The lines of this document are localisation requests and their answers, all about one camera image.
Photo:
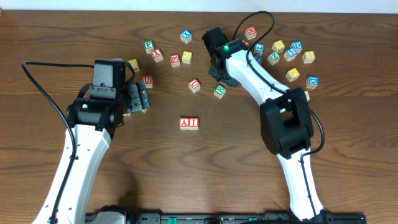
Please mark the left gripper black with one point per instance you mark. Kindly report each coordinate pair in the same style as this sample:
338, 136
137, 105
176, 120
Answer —
138, 99

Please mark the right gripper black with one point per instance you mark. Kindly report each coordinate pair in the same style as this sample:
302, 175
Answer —
222, 76

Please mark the red A block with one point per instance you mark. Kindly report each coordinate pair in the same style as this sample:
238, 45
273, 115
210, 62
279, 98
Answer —
184, 123

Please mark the red i block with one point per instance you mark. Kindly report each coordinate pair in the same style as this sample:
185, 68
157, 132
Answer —
246, 43
193, 124

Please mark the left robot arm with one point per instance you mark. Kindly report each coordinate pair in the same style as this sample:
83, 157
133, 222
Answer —
91, 120

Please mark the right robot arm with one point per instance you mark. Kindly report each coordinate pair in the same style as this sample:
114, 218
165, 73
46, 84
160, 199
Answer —
286, 119

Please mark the red U block left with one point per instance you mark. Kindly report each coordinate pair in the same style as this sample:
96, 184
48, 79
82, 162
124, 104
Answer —
148, 81

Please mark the red u block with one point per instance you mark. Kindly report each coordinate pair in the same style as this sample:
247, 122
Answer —
194, 85
148, 81

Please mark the blue X block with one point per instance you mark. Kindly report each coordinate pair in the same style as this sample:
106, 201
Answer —
186, 36

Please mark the yellow block beside red E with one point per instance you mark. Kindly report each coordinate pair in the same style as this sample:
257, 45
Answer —
187, 57

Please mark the yellow block far left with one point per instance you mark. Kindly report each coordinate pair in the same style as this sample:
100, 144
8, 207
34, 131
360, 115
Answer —
134, 64

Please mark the red H block top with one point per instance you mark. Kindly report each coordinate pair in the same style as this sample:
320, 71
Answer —
250, 33

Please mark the red X block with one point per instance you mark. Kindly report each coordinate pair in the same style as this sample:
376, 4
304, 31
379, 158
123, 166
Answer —
157, 55

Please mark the blue L block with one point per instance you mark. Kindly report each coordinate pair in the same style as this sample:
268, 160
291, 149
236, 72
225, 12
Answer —
258, 49

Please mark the red U block centre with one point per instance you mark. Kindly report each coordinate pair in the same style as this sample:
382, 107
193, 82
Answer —
194, 85

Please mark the blue T block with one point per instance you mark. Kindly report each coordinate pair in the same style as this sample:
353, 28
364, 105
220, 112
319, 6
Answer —
258, 58

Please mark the green F block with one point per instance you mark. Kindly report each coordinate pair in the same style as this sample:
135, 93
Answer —
149, 46

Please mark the green R block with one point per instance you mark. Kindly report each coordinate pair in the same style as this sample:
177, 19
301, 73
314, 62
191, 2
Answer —
219, 91

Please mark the green Z block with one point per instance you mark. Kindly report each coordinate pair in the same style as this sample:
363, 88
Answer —
273, 58

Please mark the yellow block upper right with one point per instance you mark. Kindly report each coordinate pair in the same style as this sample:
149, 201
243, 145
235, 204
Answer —
278, 46

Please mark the blue S block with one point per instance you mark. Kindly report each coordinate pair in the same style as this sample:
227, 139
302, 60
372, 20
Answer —
290, 54

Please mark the blue D block upper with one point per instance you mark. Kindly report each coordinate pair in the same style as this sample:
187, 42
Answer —
297, 46

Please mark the blue d block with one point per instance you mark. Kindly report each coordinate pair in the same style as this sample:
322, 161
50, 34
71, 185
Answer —
312, 82
297, 46

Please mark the yellow 8 block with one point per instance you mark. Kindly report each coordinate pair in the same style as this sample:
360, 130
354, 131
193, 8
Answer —
308, 57

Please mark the blue D block lower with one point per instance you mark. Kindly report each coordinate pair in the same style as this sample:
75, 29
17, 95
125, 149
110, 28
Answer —
312, 82

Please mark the plain wood green-sided block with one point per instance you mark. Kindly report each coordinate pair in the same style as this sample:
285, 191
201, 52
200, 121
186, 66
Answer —
307, 95

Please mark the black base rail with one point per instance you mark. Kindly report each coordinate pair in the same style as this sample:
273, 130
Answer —
156, 218

